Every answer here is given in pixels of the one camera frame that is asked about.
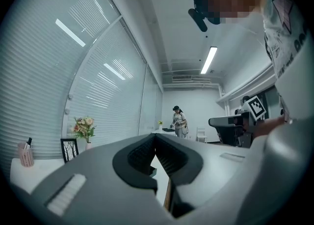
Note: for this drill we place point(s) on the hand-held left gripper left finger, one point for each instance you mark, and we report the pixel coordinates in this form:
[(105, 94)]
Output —
[(98, 177)]

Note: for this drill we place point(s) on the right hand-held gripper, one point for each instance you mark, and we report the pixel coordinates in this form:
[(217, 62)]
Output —
[(252, 113)]

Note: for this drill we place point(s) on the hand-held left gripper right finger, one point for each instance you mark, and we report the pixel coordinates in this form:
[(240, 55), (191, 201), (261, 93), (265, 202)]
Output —
[(211, 167)]

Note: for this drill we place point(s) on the person's right forearm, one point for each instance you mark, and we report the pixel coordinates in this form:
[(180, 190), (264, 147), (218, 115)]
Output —
[(269, 125)]

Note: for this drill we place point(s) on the white chair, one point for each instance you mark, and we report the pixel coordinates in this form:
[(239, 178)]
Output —
[(201, 135)]

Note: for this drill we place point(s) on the black tray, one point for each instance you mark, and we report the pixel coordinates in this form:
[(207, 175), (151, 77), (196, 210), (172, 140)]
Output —
[(169, 129)]

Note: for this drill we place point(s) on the flower bouquet in white vase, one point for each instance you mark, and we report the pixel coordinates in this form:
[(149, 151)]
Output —
[(84, 127)]

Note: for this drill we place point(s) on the ceiling air vent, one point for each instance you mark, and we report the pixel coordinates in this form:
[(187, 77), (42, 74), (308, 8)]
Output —
[(181, 77)]

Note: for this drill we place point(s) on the small yellow flower vase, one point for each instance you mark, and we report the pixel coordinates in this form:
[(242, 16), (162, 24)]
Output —
[(160, 124)]

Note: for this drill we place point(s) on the long ceiling light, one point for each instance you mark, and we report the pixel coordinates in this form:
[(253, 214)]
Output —
[(209, 59)]

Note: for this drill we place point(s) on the pink dotted pen holder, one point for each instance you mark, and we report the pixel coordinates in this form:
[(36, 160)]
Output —
[(25, 156)]

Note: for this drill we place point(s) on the person's white printed shirt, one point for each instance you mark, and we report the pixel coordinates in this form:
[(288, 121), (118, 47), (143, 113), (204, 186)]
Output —
[(289, 47)]

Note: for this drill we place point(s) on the white window blinds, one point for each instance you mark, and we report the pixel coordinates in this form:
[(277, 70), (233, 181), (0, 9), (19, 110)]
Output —
[(49, 84)]

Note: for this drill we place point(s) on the black picture frame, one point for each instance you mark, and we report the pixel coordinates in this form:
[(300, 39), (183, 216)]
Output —
[(69, 149)]

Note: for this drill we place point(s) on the white wall pipes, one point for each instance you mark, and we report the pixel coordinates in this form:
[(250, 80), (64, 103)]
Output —
[(245, 89)]

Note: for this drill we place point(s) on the black head-worn camera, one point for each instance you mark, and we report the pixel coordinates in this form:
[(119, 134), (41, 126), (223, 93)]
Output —
[(200, 15)]

